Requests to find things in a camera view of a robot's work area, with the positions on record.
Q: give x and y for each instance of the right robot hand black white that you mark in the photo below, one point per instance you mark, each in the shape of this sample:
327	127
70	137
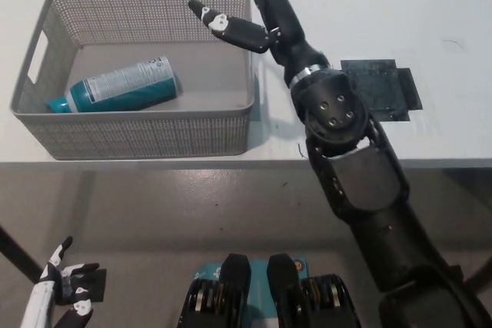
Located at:
274	13

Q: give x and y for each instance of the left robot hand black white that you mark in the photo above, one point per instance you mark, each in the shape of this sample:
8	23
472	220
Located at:
38	301

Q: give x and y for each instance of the teal white spray bottle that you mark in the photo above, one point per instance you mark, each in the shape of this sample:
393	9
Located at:
123	88

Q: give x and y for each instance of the black table leg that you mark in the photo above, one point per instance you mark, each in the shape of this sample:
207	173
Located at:
17	253

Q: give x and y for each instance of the black floor tape patch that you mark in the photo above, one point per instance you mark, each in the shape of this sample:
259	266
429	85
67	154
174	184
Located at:
99	285

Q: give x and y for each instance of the black tape patch on table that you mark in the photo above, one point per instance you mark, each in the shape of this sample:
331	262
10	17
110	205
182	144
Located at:
384	86

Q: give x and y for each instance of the grey perforated plastic basket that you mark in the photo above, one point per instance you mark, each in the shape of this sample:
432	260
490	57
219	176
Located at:
153	132

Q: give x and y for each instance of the robot body black teal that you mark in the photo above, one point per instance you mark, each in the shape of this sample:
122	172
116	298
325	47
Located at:
234	297

